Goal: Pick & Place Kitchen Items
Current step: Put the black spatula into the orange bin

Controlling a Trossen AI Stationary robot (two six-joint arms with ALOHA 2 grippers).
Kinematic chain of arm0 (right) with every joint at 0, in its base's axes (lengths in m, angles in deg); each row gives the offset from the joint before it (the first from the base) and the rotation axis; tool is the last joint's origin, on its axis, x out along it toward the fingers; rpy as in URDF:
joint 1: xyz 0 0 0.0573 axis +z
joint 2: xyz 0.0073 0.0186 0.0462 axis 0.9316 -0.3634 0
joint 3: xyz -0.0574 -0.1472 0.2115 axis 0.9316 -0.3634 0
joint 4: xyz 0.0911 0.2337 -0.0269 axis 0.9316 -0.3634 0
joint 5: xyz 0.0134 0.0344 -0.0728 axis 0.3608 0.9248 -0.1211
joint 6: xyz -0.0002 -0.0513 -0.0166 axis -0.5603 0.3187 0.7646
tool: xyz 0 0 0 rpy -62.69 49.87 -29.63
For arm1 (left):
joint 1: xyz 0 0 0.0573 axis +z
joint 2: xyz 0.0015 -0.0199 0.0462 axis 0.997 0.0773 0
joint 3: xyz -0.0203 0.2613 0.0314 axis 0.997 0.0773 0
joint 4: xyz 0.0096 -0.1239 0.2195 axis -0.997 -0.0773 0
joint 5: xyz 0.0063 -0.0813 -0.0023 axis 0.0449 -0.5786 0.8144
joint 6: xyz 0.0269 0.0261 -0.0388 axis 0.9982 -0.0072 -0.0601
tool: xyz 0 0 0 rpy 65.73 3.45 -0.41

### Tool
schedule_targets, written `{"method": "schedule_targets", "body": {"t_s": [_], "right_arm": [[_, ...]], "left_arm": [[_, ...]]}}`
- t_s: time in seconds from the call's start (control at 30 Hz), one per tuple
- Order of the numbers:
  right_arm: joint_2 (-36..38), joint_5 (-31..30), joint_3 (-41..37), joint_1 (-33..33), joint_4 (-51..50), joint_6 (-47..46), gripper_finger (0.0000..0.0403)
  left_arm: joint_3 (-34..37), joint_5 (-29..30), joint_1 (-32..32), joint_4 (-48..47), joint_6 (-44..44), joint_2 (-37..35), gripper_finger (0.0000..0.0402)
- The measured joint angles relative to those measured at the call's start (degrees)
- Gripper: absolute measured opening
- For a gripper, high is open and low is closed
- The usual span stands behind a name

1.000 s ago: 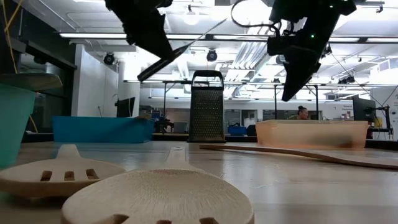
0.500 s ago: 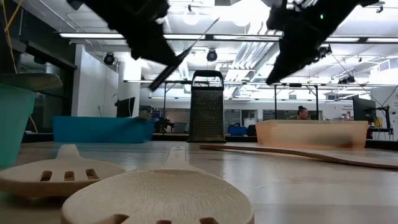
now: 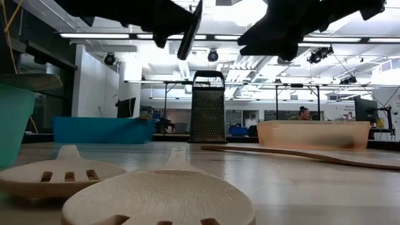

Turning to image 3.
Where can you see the black metal frame rig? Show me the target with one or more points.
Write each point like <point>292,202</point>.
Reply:
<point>276,100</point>

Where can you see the green plastic bin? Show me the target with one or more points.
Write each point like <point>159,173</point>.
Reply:
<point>14,125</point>

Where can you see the person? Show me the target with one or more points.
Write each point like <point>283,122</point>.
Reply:
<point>301,113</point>

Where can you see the wooden slotted spatula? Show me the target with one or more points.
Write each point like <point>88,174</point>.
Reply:
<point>28,184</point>

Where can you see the steel box grater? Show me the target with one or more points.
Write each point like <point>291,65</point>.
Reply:
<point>207,115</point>

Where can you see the black computer monitor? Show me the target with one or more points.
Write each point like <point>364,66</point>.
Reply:
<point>126,107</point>
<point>365,109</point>

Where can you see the black ceiling spotlight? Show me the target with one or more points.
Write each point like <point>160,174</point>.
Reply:
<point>110,58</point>
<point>320,54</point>
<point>348,79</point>
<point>212,55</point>

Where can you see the blue plastic bin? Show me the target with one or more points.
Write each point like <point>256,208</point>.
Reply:
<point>103,129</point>

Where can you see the blue storage crate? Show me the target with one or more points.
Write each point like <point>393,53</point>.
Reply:
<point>238,130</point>

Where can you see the black metal table frame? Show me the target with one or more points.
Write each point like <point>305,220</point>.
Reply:
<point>172,137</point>

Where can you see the wooden notched spoon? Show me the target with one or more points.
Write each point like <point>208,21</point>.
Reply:
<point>159,197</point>

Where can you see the orange plastic bin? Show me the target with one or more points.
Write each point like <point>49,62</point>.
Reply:
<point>312,134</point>

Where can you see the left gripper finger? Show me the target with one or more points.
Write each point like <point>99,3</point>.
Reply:
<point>173,15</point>
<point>161,40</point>

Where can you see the overhead light bar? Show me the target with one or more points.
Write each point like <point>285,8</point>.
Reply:
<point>93,36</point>

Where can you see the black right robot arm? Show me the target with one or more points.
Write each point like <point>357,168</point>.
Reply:
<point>375,6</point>

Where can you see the black background robot arm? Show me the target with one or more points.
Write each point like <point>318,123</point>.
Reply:
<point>164,125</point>

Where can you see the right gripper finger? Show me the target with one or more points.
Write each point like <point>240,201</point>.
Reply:
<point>275,51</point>
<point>272,36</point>

